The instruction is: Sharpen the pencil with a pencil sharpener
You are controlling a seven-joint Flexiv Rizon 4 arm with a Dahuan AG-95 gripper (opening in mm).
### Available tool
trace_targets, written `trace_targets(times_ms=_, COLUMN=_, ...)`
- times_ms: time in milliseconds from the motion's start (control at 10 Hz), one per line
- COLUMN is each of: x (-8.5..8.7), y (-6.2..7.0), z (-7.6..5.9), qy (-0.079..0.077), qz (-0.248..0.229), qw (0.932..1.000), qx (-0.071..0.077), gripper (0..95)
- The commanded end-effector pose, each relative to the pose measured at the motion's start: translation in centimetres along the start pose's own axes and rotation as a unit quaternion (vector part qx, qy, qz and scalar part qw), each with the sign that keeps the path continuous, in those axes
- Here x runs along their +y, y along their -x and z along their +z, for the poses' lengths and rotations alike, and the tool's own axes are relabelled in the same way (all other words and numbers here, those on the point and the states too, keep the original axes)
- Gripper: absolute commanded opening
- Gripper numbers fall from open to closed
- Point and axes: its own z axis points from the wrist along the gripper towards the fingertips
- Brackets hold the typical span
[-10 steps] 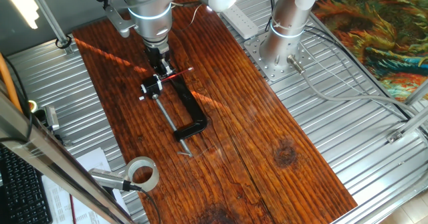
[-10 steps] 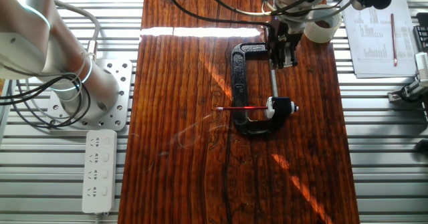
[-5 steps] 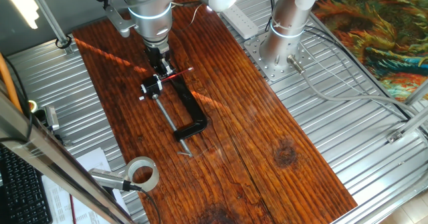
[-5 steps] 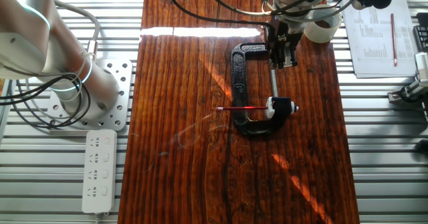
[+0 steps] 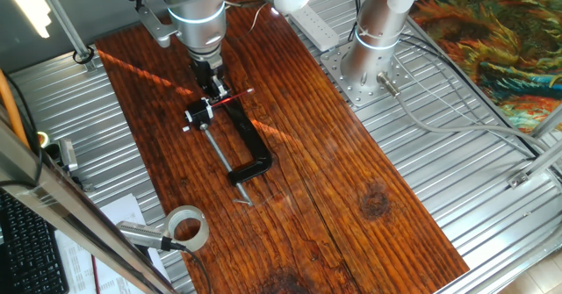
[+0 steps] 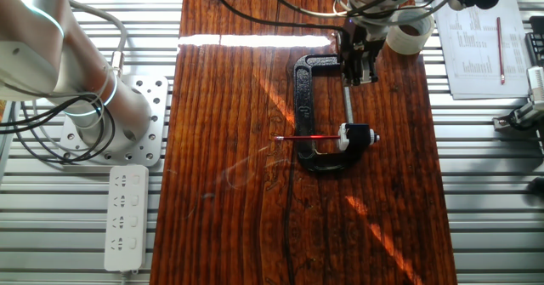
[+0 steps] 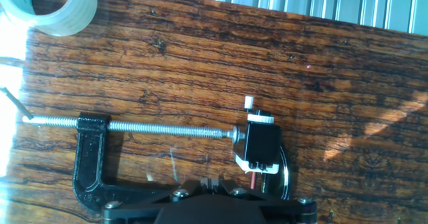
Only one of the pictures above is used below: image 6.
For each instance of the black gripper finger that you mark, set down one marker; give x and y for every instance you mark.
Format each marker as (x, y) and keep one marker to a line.
(351, 74)
(369, 72)

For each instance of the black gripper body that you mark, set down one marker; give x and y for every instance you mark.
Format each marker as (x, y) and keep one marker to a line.
(359, 42)

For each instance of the black white pencil sharpener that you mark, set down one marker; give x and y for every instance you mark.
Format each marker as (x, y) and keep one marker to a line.
(359, 136)

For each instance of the red pencil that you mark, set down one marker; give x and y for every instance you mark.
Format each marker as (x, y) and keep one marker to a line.
(306, 137)

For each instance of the clear tape roll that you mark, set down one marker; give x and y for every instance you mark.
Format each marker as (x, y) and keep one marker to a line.
(410, 42)

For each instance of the black metal C-clamp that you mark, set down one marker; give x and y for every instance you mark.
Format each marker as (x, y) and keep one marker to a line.
(304, 106)

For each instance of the printed paper sheets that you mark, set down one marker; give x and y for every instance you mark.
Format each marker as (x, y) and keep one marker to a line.
(476, 64)

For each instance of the red pen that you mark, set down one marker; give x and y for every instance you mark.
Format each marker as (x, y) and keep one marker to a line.
(500, 51)

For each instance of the wooden board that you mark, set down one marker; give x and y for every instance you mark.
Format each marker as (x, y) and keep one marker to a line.
(234, 170)

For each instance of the white power strip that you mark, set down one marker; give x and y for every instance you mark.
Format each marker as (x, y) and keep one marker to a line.
(126, 217)

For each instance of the metal camera bracket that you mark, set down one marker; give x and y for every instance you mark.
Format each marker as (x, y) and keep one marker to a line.
(516, 115)

